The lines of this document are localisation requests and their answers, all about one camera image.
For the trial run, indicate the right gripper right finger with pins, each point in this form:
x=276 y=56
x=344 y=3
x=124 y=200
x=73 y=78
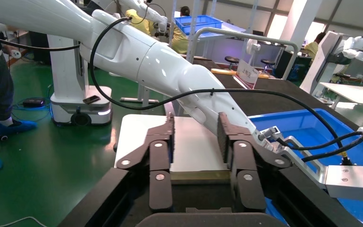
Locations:
x=247 y=188

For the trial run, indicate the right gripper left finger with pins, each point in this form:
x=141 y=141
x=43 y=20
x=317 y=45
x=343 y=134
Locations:
x=160 y=188

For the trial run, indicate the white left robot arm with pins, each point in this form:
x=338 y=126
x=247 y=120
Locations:
x=137 y=59

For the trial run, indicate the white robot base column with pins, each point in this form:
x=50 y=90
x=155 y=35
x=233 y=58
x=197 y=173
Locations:
x=68 y=78

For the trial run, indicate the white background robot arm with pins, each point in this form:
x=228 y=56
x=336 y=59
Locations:
x=144 y=11

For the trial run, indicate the white flat plate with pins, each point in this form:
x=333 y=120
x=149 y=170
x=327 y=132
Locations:
x=197 y=147

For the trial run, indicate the large blue parts bin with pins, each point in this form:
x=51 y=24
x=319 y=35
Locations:
x=310 y=131

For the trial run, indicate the black smartphone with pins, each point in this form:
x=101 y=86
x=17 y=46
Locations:
x=91 y=99

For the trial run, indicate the acrylic sign with red print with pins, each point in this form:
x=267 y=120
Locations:
x=247 y=73

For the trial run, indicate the wooden edge strip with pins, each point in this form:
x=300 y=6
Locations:
x=225 y=72

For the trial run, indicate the black round stool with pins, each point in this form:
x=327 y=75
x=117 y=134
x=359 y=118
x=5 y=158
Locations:
x=231 y=59
x=267 y=62

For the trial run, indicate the white work table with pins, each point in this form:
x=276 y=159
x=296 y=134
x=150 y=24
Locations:
x=353 y=92

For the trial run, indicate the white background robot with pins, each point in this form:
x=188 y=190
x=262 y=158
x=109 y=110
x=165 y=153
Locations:
x=322 y=62

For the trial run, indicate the person in yellow coat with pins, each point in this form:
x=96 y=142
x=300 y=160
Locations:
x=180 y=37
x=137 y=22
x=313 y=47

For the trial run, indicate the black box on floor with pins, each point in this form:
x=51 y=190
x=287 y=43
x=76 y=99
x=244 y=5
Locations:
x=33 y=102

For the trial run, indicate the grey tube railing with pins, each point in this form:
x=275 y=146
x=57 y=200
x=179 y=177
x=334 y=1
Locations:
x=247 y=35

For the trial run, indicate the blue plastic crate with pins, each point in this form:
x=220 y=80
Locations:
x=200 y=23

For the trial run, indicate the silver camera mount bracket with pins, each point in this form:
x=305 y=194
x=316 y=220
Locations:
x=306 y=169

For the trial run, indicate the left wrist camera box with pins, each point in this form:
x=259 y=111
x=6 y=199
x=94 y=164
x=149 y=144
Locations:
x=347 y=183

